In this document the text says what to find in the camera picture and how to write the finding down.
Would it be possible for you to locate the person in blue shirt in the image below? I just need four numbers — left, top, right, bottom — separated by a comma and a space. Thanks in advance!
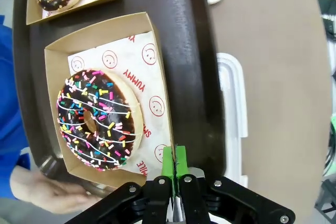
0, 0, 36, 199

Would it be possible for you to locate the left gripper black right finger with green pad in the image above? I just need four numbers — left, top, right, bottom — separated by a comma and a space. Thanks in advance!
174, 145, 295, 224

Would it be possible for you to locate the cardboard tray of sprinkle donut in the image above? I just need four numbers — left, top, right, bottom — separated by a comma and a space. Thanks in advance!
44, 11, 176, 191

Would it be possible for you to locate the person's right hand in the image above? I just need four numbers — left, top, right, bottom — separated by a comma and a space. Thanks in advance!
9, 167, 98, 215

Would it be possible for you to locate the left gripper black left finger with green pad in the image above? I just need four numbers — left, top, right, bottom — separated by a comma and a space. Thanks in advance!
65, 146, 174, 224

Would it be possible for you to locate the chocolate donut with rainbow sprinkles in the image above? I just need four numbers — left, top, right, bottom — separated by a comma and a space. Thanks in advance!
56, 68, 145, 172

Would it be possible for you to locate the dark brown serving tray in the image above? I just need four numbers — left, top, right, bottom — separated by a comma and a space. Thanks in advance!
11, 0, 227, 199

